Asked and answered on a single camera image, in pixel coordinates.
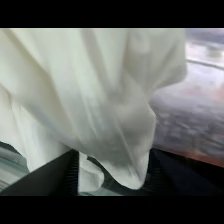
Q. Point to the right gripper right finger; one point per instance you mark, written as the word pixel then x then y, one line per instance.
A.
pixel 180 180

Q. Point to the silver frame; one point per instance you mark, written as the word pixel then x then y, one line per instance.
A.
pixel 10 166

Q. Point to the white shirt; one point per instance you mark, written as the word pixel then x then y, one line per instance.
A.
pixel 83 86

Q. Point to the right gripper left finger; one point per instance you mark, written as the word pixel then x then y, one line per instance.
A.
pixel 50 178

